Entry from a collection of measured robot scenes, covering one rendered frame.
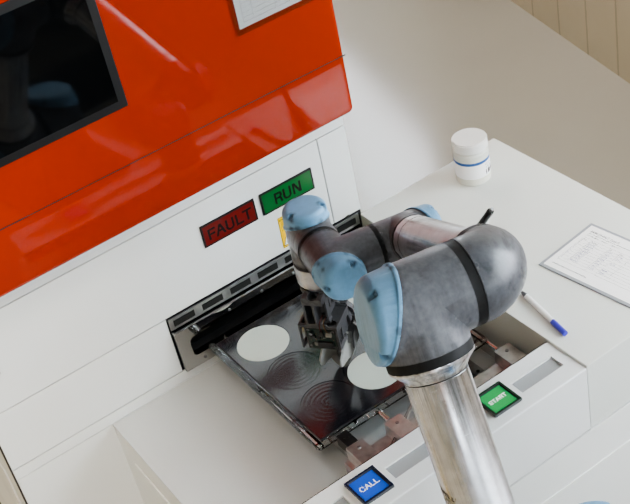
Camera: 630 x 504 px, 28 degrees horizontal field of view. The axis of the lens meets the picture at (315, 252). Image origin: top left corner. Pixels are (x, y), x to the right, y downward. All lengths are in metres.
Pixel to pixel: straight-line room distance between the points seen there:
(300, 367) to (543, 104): 2.48
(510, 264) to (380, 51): 3.53
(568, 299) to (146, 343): 0.76
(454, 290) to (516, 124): 2.96
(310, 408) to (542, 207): 0.61
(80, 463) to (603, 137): 2.49
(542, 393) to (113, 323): 0.77
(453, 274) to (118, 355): 0.92
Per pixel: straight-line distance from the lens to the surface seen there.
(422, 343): 1.54
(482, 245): 1.57
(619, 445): 2.28
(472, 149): 2.45
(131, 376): 2.35
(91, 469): 2.43
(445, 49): 5.00
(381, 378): 2.20
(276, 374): 2.26
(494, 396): 2.05
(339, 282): 1.91
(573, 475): 2.22
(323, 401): 2.19
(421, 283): 1.54
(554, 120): 4.48
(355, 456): 2.07
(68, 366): 2.28
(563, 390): 2.07
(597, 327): 2.15
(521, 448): 2.07
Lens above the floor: 2.40
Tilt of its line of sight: 37 degrees down
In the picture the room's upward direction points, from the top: 13 degrees counter-clockwise
